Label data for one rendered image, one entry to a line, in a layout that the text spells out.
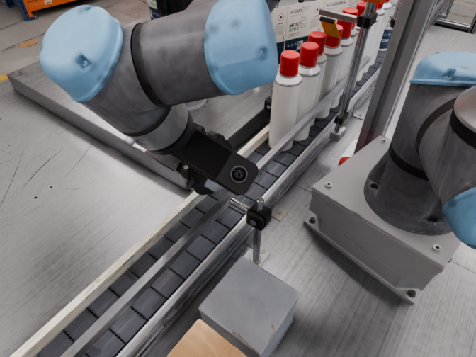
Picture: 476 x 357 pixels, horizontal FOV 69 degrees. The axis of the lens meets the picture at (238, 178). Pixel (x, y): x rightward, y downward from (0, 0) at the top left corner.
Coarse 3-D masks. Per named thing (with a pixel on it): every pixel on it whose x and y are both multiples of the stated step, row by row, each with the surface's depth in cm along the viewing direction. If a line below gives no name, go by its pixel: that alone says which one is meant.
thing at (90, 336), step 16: (304, 128) 67; (272, 160) 60; (256, 176) 57; (224, 208) 52; (208, 224) 50; (192, 240) 48; (176, 256) 46; (160, 272) 45; (144, 288) 43; (128, 304) 41; (112, 320) 40; (80, 336) 38; (96, 336) 39; (64, 352) 37; (80, 352) 38
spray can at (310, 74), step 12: (300, 48) 62; (312, 48) 61; (300, 60) 63; (312, 60) 62; (300, 72) 64; (312, 72) 63; (312, 84) 65; (300, 96) 67; (312, 96) 67; (300, 108) 68; (300, 132) 73
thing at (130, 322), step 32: (352, 96) 88; (320, 128) 78; (256, 160) 71; (288, 160) 71; (224, 192) 64; (256, 192) 64; (192, 224) 59; (224, 224) 59; (160, 256) 55; (192, 256) 55; (128, 288) 51; (160, 288) 51; (96, 320) 48; (128, 320) 48; (96, 352) 45
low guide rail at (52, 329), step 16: (256, 144) 70; (176, 208) 57; (160, 224) 55; (144, 240) 53; (128, 256) 51; (112, 272) 49; (96, 288) 47; (80, 304) 46; (64, 320) 45; (32, 336) 43; (48, 336) 44; (16, 352) 42; (32, 352) 42
